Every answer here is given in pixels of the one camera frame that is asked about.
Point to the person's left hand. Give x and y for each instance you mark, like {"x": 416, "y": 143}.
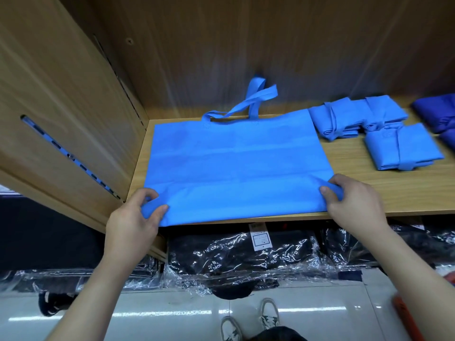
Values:
{"x": 128, "y": 234}

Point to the person's right hand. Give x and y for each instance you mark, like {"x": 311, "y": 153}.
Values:
{"x": 359, "y": 206}

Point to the wooden shelf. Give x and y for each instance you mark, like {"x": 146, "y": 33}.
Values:
{"x": 405, "y": 188}

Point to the light blue non-woven bag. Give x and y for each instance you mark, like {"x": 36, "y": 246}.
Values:
{"x": 234, "y": 167}
{"x": 402, "y": 145}
{"x": 338, "y": 118}
{"x": 387, "y": 111}

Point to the person's right forearm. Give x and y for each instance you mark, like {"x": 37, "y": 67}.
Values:
{"x": 419, "y": 280}

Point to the person's left forearm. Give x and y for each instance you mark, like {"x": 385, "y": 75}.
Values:
{"x": 92, "y": 305}

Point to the person's right shoe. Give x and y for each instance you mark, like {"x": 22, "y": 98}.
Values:
{"x": 269, "y": 313}

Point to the person's right leg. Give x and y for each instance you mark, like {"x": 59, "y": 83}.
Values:
{"x": 277, "y": 334}

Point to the black plastic-wrapped bag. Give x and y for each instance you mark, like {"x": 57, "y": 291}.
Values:
{"x": 64, "y": 280}
{"x": 412, "y": 245}

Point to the black wrapped bag with tag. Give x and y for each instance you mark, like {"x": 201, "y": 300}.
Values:
{"x": 213, "y": 262}

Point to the white paper tag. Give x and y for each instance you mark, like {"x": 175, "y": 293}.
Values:
{"x": 261, "y": 238}

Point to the white blue-edged label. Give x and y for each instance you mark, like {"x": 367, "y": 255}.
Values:
{"x": 8, "y": 189}

